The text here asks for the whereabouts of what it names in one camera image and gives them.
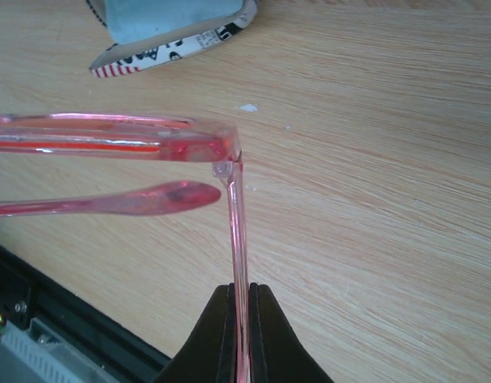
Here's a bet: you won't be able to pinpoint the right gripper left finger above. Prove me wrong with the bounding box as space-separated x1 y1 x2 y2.
154 283 237 383

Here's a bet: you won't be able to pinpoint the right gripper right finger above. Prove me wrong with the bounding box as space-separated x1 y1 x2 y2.
248 282 333 383

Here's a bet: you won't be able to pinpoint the red transparent sunglasses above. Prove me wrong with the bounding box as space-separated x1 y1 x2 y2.
0 113 251 382

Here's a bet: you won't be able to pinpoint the flag print glasses case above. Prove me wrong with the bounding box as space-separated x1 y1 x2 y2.
87 0 259 78

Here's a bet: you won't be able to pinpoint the light blue cleaning cloth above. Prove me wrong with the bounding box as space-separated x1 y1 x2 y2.
104 0 243 44

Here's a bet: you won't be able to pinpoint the black aluminium frame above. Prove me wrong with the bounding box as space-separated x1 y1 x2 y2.
0 245 171 382

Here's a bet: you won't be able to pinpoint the light blue slotted cable duct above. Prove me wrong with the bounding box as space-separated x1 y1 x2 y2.
2 330 99 382

